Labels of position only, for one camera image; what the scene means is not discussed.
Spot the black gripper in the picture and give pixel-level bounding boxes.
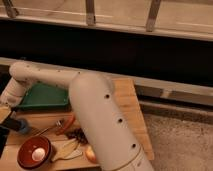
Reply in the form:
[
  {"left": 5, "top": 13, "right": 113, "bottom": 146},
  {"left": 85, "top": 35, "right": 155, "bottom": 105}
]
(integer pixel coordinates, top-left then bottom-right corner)
[{"left": 0, "top": 115, "right": 21, "bottom": 157}]

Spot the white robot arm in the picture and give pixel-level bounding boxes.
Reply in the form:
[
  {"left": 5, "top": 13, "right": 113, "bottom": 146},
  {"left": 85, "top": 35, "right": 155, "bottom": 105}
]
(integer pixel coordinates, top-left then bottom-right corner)
[{"left": 0, "top": 62, "right": 154, "bottom": 171}]

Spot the blue plastic cup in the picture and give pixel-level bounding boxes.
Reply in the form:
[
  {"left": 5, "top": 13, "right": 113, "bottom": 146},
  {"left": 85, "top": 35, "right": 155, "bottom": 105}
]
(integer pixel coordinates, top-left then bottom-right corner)
[{"left": 19, "top": 119, "right": 30, "bottom": 134}]

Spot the brown bowl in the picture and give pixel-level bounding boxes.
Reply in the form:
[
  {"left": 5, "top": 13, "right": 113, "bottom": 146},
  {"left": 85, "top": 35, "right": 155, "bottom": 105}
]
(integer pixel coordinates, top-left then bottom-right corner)
[{"left": 17, "top": 136, "right": 53, "bottom": 171}]

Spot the green plastic tray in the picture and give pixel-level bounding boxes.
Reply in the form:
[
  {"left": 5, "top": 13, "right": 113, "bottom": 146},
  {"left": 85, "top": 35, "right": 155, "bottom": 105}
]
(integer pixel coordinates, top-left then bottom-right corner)
[{"left": 17, "top": 83, "right": 69, "bottom": 110}]

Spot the white egg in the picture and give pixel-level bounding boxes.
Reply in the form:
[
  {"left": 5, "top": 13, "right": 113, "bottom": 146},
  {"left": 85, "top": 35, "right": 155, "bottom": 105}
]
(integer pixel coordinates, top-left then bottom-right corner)
[{"left": 32, "top": 148, "right": 45, "bottom": 161}]

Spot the orange carrot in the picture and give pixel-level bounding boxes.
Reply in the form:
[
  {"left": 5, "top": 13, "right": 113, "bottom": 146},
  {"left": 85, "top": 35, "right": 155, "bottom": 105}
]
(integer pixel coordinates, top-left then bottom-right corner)
[{"left": 55, "top": 115, "right": 75, "bottom": 135}]

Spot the wooden spatula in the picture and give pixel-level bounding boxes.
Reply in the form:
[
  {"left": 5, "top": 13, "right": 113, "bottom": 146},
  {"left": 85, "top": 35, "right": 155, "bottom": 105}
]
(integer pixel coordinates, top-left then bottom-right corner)
[{"left": 51, "top": 139, "right": 83, "bottom": 162}]

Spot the dark grape bunch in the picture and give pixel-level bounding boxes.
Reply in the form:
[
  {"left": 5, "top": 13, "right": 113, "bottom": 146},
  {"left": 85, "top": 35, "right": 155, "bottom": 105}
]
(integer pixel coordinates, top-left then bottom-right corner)
[{"left": 66, "top": 128, "right": 88, "bottom": 144}]

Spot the onion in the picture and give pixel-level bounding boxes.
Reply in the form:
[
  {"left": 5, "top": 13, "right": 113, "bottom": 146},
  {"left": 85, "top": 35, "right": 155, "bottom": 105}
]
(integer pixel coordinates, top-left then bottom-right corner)
[{"left": 85, "top": 146, "right": 97, "bottom": 163}]

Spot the left metal railing post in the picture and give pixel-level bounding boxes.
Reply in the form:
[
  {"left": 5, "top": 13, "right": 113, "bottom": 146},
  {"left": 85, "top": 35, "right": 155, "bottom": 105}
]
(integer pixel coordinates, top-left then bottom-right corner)
[{"left": 2, "top": 0, "right": 19, "bottom": 18}]

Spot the metal railing post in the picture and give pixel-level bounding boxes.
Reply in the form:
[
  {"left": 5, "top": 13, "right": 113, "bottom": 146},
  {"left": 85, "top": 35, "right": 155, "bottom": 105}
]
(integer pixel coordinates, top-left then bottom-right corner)
[
  {"left": 85, "top": 0, "right": 96, "bottom": 26},
  {"left": 146, "top": 0, "right": 161, "bottom": 32},
  {"left": 2, "top": 0, "right": 19, "bottom": 18}
]

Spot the middle metal railing post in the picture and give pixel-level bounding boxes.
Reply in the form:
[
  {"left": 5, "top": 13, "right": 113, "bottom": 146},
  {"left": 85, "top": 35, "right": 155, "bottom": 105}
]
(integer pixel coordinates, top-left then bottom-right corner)
[{"left": 85, "top": 0, "right": 96, "bottom": 26}]

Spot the right metal railing post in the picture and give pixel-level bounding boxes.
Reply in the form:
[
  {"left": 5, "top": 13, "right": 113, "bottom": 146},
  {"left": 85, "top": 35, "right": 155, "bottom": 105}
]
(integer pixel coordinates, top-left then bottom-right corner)
[{"left": 146, "top": 0, "right": 161, "bottom": 32}]

